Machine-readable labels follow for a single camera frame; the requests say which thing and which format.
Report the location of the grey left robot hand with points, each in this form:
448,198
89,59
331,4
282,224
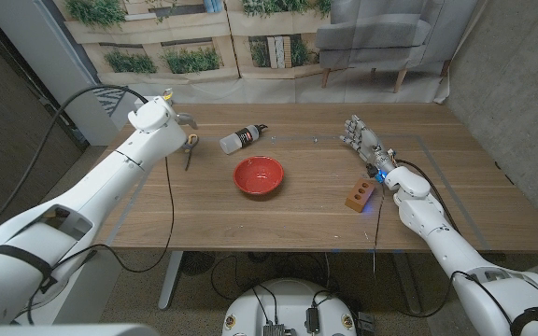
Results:
186,119

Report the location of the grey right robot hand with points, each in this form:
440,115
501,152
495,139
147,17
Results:
367,142

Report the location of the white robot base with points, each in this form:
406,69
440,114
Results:
287,303

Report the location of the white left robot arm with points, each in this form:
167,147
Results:
110,177

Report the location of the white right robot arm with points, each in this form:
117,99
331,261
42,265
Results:
442,238

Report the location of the brown wooden block with holes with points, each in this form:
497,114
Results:
358,196

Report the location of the clear squeeze bottle black label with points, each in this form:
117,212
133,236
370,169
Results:
238,139

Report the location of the red bowl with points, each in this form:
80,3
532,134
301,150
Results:
258,176

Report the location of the printed backdrop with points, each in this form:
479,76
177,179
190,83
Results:
269,51

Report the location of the black floor fan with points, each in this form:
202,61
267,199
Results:
196,262

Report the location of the dark grey table leg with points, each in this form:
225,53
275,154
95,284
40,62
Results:
406,284

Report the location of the white table leg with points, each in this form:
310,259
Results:
171,280

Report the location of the small black box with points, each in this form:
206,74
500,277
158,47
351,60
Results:
366,322

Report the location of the white robot torso edge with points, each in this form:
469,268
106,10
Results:
63,330

